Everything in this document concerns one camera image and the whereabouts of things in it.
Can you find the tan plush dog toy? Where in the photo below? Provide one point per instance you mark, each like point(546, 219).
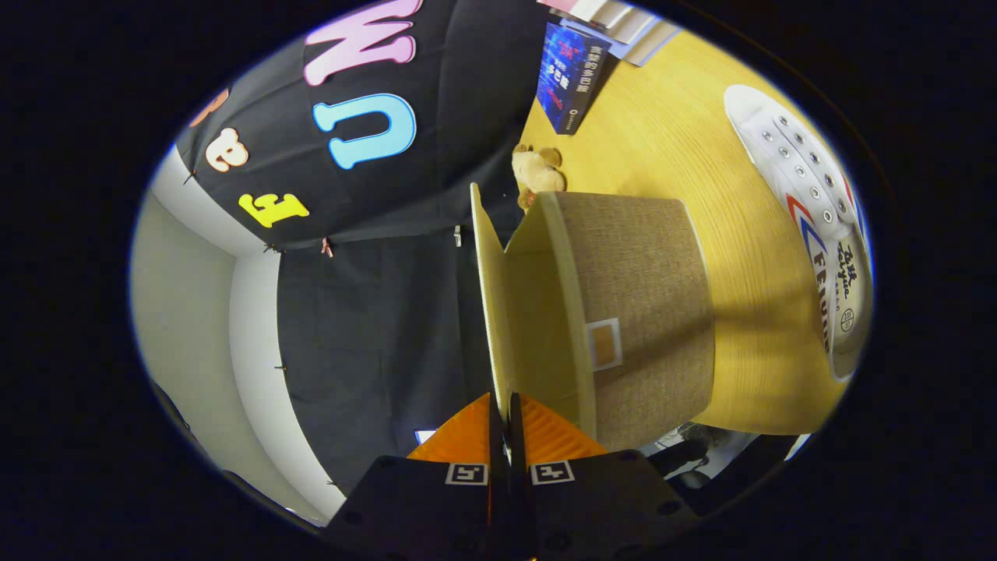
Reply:
point(537, 170)

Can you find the white canvas shoe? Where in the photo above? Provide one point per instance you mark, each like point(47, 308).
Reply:
point(802, 187)

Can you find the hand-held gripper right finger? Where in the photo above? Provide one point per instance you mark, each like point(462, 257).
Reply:
point(517, 444)

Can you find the brown fabric storage box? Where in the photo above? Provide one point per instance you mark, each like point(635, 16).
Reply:
point(639, 312)

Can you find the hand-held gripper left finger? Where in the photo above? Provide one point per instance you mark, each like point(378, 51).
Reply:
point(496, 444)

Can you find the light blue cover book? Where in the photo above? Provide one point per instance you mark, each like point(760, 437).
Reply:
point(650, 48)

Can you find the dark blue book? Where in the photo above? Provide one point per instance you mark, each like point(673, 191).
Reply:
point(570, 78)

